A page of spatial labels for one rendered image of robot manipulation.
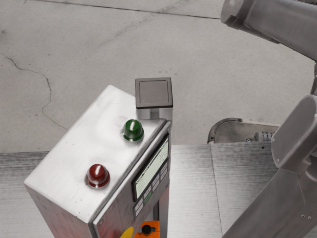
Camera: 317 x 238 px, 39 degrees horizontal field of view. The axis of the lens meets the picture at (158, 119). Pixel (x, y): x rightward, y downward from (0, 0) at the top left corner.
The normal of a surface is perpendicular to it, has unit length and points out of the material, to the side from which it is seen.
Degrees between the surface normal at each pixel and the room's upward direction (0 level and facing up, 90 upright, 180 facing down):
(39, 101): 0
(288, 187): 79
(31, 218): 0
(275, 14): 68
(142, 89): 0
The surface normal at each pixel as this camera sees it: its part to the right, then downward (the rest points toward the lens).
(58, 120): 0.00, -0.56
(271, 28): -0.95, -0.26
